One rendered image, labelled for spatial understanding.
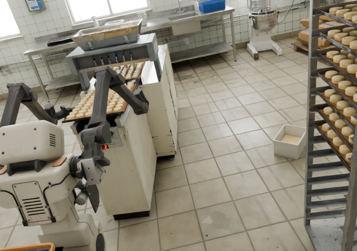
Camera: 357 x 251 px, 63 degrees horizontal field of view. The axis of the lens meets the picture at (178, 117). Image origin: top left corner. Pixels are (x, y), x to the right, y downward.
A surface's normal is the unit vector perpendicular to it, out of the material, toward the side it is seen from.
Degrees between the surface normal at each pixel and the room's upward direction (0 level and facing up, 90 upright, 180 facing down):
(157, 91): 90
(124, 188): 90
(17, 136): 47
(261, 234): 0
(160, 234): 0
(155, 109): 90
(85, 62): 90
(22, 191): 81
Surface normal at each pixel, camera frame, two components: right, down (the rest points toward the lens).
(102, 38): 0.07, 0.79
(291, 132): -0.58, 0.47
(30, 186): -0.03, 0.33
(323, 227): -0.18, -0.87
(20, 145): -0.12, -0.25
